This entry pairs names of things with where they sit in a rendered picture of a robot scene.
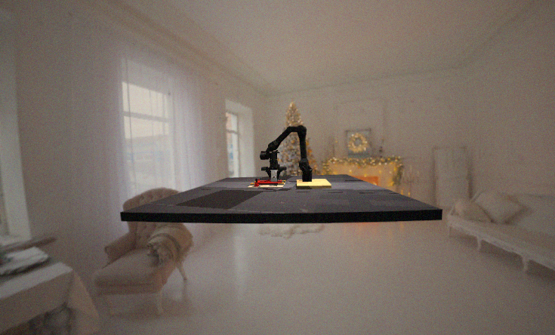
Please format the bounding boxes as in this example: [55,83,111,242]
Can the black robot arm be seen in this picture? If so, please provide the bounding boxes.
[260,125,313,182]

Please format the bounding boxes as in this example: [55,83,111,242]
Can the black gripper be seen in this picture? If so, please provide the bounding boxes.
[261,159,287,179]

